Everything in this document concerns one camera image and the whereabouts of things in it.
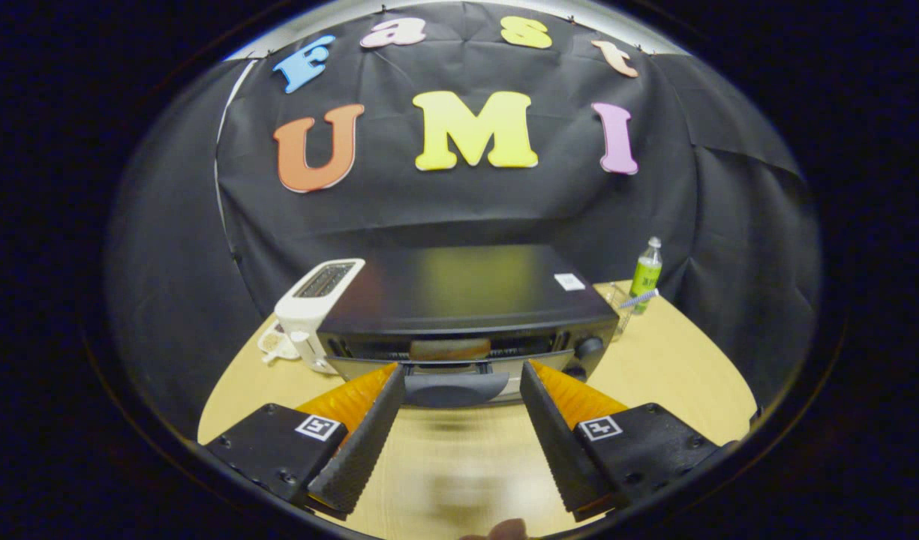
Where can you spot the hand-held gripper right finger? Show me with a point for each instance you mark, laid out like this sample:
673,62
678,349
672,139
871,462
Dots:
560,442

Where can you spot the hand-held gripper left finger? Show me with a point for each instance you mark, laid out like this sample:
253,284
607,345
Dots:
365,442

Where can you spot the toast sandwich with lettuce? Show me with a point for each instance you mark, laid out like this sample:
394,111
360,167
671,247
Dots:
450,349

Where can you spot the black toaster oven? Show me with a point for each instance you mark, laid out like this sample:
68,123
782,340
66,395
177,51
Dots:
459,289

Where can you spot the white slot toaster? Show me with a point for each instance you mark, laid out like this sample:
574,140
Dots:
301,315

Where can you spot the clear glass cup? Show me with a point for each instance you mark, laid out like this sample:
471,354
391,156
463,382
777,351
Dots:
617,316

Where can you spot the striped drinking straw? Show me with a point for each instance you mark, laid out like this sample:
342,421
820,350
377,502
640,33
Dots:
639,298

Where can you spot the green label plastic bottle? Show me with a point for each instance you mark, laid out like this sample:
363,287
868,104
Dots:
645,277

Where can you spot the black backdrop cloth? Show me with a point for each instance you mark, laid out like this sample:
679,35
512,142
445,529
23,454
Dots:
467,202

